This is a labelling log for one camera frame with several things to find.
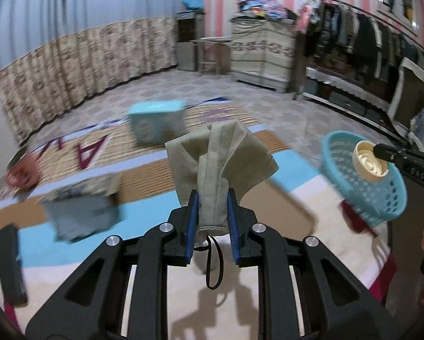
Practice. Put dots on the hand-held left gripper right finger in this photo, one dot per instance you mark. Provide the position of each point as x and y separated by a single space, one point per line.
233 233

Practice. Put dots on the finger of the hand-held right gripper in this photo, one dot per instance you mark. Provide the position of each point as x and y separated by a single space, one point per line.
389 152

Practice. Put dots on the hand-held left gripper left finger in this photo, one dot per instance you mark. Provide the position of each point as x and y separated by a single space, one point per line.
192 230

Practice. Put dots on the cream plastic lid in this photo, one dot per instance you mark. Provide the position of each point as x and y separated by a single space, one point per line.
366 163

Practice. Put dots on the blue plastic basket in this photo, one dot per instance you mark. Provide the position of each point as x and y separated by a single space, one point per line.
343 180

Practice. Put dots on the beige face mask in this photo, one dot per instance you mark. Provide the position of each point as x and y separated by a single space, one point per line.
215 170

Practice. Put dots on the printed blanket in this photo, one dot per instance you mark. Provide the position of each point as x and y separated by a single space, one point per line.
141 170

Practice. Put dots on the low cabinet with lace cover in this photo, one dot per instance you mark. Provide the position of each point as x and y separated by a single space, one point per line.
346 85

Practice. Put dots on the grey blue fabric pouch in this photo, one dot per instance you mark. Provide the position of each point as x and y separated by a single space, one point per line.
81 209

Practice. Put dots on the teal cardboard box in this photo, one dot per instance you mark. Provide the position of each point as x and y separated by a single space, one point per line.
155 122

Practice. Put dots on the row of hanging clothes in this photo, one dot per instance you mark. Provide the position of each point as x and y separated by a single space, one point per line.
360 35

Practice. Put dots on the metal clothes rack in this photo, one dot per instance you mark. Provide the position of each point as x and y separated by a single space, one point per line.
357 7

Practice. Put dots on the patterned cloth covered cabinet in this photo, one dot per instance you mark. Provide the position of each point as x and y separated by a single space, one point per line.
261 53

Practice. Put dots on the pink hanging garment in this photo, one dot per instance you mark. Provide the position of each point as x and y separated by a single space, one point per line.
305 12

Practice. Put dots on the small white folding table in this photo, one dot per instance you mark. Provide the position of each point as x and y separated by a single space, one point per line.
212 42

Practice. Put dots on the water dispenser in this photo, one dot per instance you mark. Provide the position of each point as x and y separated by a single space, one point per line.
189 39

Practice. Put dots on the pile of clothes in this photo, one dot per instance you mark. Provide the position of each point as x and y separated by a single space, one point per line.
261 5

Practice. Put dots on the blue floral curtain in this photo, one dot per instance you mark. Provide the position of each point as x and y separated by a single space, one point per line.
24 60
127 42

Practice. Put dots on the blue cloth bundle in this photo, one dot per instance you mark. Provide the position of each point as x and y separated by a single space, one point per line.
192 1

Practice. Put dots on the white wooden frame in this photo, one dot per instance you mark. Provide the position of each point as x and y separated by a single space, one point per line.
397 92

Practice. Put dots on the brown wooden post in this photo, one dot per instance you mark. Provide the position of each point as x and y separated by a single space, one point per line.
299 67

